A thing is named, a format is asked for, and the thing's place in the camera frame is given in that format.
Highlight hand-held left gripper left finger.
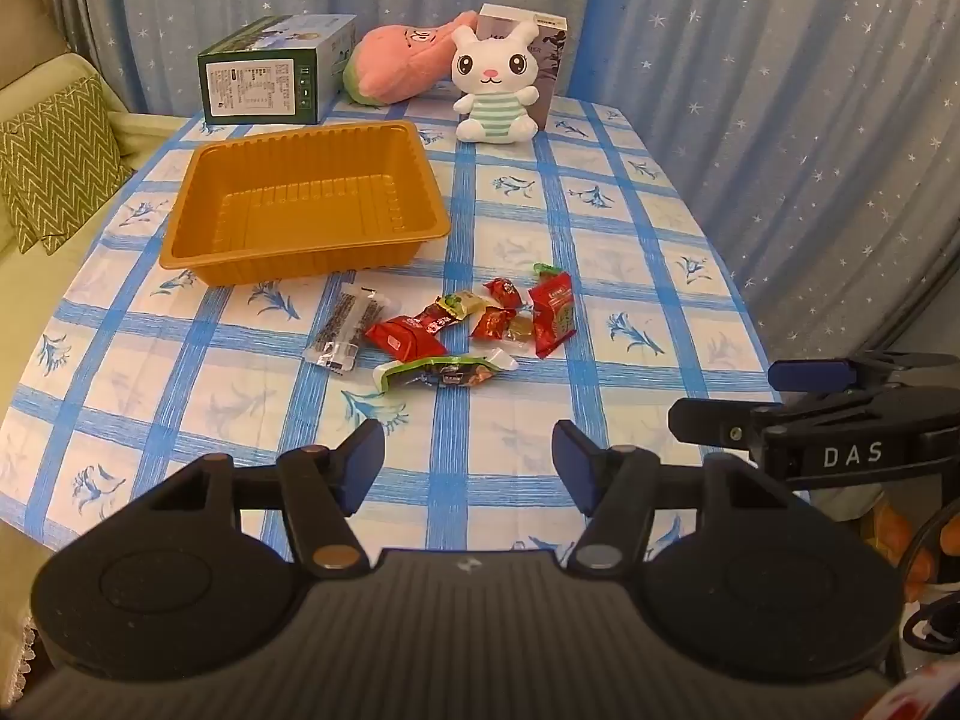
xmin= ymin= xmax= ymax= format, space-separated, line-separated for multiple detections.
xmin=141 ymin=418 xmax=387 ymax=579

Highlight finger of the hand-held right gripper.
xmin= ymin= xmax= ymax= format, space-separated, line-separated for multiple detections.
xmin=667 ymin=382 xmax=929 ymax=453
xmin=769 ymin=349 xmax=960 ymax=392

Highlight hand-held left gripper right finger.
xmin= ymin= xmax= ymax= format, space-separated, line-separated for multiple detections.
xmin=551 ymin=420 xmax=796 ymax=579

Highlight green clear snack packet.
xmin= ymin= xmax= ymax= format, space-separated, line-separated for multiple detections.
xmin=373 ymin=351 xmax=520 ymax=396

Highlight large red snack packet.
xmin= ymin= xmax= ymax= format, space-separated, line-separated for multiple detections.
xmin=364 ymin=315 xmax=449 ymax=359

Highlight clear black sesame bar packet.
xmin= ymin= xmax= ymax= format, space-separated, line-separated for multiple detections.
xmin=304 ymin=286 xmax=391 ymax=376

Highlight red green patterned packet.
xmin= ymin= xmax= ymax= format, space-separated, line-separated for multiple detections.
xmin=527 ymin=274 xmax=580 ymax=361

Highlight small red candy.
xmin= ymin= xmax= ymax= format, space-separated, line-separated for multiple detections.
xmin=482 ymin=277 xmax=524 ymax=310
xmin=469 ymin=306 xmax=518 ymax=341

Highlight orange plastic tray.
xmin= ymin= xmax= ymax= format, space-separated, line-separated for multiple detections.
xmin=159 ymin=120 xmax=452 ymax=287

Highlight person's right hand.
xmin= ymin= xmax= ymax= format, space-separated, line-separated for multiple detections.
xmin=862 ymin=499 xmax=940 ymax=590

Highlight blue checkered tablecloth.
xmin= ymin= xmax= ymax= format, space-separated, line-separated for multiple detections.
xmin=0 ymin=94 xmax=811 ymax=563

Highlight blue star curtain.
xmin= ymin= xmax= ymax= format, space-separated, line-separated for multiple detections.
xmin=97 ymin=0 xmax=960 ymax=421

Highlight red white printed cloth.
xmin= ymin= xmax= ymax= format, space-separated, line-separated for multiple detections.
xmin=862 ymin=671 xmax=960 ymax=720

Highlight white rabbit plush toy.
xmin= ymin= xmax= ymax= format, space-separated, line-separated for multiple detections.
xmin=450 ymin=21 xmax=542 ymax=143

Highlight green carton box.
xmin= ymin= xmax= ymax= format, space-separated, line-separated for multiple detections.
xmin=197 ymin=13 xmax=357 ymax=125

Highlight white and dark carton box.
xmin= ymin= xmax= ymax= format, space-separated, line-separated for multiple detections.
xmin=477 ymin=4 xmax=569 ymax=132

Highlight light green sofa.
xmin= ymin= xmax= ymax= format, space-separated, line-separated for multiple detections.
xmin=0 ymin=52 xmax=188 ymax=720

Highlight pink plush toy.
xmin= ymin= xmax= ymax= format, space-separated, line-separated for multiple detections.
xmin=343 ymin=10 xmax=479 ymax=107

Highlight green zigzag cushion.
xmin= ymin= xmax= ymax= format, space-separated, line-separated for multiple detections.
xmin=0 ymin=75 xmax=136 ymax=256

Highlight grey curtain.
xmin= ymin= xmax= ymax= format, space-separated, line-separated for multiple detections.
xmin=30 ymin=0 xmax=136 ymax=113

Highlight beige pillow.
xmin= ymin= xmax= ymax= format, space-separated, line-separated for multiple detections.
xmin=0 ymin=0 xmax=57 ymax=91

